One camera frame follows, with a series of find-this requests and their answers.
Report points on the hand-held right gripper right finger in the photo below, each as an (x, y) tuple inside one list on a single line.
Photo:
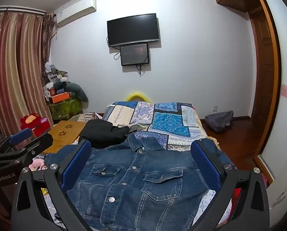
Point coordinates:
[(206, 164)]

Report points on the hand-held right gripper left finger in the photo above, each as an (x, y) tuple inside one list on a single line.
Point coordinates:
[(76, 163)]

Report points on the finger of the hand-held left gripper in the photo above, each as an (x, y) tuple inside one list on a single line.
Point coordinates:
[(38, 144), (20, 135)]

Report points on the blue denim jacket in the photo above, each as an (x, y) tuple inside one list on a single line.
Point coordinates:
[(138, 182)]

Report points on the red plush toy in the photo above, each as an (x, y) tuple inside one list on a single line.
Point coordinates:
[(34, 122)]

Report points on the pink cloth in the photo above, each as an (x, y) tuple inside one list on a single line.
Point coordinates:
[(37, 164)]

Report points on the wooden lap desk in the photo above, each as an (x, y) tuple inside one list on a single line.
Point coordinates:
[(66, 130)]

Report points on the black garment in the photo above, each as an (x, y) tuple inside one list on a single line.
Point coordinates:
[(100, 132)]

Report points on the grey backpack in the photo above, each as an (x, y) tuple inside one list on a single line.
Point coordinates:
[(219, 122)]

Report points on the red box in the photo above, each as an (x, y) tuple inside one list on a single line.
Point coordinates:
[(237, 197)]

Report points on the orange box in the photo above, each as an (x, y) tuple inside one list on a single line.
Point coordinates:
[(59, 97)]

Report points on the patchwork printed blanket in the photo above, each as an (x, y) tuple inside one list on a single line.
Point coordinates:
[(167, 122)]

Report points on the striped red curtain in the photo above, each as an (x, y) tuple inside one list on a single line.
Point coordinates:
[(13, 72)]

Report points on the pile of clutter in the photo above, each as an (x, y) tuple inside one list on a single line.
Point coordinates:
[(54, 79)]

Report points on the yellow round object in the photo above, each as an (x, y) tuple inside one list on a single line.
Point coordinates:
[(136, 96)]

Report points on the small black monitor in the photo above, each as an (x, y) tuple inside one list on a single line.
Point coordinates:
[(134, 54)]

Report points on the white air conditioner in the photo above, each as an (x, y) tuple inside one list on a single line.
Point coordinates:
[(73, 9)]

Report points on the white wall outlet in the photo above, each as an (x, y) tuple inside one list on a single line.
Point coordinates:
[(215, 108)]

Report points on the brown wooden wardrobe frame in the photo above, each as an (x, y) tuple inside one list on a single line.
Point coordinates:
[(264, 65)]

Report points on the black wall television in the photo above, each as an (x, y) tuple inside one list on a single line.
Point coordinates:
[(132, 30)]

